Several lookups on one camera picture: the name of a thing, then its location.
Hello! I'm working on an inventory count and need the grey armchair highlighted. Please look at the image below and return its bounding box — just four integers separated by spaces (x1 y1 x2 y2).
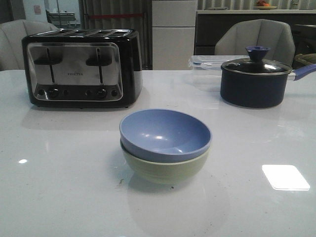
215 19 295 66
0 20 58 71

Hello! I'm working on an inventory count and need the dark kitchen counter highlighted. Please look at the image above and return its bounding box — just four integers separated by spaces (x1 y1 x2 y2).
194 9 316 55

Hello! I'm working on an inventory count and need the white cabinet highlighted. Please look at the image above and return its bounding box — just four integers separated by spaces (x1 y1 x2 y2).
152 0 198 70

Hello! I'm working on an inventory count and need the olive cushion behind pot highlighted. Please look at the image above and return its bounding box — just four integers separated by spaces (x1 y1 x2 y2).
294 53 316 69

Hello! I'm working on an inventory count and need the clear plastic food container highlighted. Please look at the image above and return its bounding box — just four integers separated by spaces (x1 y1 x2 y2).
188 55 249 86

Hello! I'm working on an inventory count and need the grey armchair on left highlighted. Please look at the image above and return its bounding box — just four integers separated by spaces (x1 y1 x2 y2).
0 20 58 71

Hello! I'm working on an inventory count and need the black and chrome toaster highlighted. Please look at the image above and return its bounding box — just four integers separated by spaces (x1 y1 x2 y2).
22 29 143 108

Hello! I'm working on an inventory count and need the grey armchair on right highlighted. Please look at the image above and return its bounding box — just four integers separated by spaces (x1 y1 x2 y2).
215 19 295 66

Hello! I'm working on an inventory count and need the green bowl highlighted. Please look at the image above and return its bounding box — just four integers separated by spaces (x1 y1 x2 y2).
120 143 211 184

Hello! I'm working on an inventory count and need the blue bowl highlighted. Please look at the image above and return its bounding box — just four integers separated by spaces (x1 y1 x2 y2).
119 109 212 163

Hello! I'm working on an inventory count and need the fruit bowl on counter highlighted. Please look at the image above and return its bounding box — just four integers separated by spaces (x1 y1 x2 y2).
254 0 277 10

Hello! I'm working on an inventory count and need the dark blue saucepan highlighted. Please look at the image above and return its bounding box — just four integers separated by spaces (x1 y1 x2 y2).
220 64 316 108

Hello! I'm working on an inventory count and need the glass lid with blue knob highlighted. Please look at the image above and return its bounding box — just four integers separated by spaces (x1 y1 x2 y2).
221 46 292 75

